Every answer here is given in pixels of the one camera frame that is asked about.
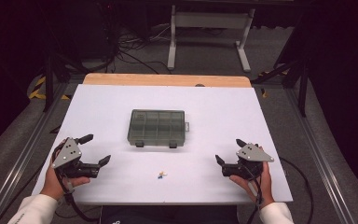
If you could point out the white table cover sheet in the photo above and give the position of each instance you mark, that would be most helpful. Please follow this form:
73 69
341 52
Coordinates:
230 124

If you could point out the yellow black floor tape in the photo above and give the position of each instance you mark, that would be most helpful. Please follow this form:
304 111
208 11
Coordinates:
37 90

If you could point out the person's dark lap clothing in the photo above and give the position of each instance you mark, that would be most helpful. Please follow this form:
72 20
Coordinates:
167 216

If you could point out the aluminium floor rail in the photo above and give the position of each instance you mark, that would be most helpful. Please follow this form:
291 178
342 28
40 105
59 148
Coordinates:
21 161
317 149

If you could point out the person's left hand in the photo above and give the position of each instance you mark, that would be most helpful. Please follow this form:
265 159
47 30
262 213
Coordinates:
51 183

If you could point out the white metal stand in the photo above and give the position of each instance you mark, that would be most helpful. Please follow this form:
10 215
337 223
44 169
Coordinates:
211 20

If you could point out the black metal stand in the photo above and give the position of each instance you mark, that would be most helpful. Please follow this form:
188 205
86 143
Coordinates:
48 81
303 90

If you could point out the person's right hand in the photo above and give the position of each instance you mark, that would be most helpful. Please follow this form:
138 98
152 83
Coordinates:
265 186

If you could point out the small yellow piece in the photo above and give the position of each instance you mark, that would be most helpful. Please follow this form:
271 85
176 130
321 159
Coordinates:
162 173

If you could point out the grey plastic compartment box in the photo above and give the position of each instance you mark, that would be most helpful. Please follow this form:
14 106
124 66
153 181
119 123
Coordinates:
157 127

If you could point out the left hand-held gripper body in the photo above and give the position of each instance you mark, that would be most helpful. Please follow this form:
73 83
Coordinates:
66 154

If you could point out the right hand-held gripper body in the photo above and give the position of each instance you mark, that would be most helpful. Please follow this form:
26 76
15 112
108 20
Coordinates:
251 153

